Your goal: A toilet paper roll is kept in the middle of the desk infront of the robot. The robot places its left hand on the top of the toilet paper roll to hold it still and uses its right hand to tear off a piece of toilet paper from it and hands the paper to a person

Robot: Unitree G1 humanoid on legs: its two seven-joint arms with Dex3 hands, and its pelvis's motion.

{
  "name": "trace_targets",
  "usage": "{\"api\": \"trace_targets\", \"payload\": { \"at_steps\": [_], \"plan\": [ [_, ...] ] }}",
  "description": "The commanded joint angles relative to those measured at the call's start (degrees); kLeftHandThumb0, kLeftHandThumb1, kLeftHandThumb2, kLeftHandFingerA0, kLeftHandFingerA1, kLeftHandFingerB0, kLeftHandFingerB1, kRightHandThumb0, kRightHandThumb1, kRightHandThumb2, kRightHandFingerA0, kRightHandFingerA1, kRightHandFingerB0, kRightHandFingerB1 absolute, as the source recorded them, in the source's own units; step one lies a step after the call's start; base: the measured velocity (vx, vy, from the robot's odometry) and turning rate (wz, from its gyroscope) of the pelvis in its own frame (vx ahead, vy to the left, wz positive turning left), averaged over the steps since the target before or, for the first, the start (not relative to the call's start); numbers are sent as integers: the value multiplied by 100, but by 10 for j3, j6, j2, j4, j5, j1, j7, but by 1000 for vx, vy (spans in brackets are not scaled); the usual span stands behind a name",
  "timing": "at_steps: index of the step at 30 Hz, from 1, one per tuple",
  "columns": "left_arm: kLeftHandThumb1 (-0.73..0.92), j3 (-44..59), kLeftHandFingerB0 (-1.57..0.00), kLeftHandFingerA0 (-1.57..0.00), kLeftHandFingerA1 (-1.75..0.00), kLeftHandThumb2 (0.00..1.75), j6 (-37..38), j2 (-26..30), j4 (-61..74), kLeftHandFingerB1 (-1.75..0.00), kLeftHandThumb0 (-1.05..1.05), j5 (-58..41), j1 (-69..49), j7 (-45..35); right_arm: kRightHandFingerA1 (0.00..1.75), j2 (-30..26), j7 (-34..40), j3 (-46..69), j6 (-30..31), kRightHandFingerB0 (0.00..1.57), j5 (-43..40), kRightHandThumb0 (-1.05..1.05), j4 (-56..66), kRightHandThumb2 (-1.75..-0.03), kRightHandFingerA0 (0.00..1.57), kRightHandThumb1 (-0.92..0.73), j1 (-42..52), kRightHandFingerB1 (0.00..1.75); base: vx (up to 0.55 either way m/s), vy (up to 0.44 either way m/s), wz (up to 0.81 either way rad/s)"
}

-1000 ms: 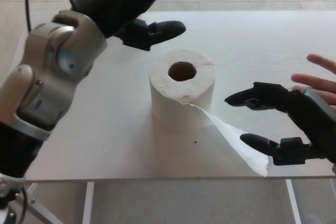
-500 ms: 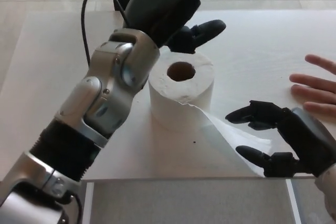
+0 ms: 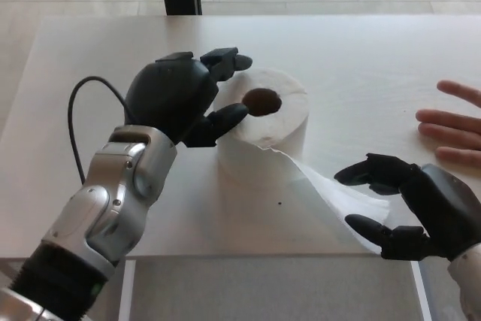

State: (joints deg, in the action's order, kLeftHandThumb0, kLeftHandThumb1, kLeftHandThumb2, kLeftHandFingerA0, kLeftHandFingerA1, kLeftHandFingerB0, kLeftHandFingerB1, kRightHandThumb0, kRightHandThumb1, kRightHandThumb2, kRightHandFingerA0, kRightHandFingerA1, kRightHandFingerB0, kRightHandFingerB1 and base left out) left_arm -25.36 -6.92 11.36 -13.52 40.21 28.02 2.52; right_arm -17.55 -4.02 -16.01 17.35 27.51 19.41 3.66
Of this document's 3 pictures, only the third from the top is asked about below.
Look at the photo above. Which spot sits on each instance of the white table leg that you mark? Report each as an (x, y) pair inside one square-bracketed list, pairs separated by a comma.
[(421, 291), (127, 291)]

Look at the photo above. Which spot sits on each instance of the white toilet paper roll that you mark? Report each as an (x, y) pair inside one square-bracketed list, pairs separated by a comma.
[(263, 163)]

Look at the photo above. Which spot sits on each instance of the person's bare hand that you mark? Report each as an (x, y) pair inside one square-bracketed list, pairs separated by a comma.
[(458, 129)]

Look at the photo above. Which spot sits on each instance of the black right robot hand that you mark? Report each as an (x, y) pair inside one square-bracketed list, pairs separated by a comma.
[(443, 208)]

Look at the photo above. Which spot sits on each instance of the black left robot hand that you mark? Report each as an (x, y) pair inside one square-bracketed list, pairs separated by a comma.
[(169, 99)]

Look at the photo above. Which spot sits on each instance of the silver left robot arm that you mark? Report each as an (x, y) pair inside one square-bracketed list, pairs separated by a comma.
[(112, 193)]

